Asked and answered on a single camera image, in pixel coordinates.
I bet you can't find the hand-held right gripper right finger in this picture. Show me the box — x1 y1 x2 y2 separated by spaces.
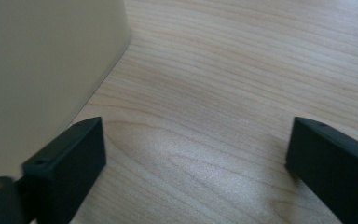
284 116 358 224

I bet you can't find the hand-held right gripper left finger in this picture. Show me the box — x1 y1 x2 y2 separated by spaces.
22 116 107 224

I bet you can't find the cream plastic trash bin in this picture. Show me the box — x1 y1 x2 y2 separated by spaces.
0 0 132 183

